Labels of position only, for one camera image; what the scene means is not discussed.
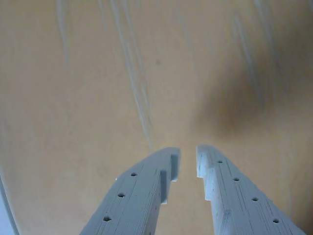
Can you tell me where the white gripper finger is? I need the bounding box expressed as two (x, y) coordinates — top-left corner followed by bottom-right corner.
(80, 146), (182, 235)
(196, 144), (306, 235)

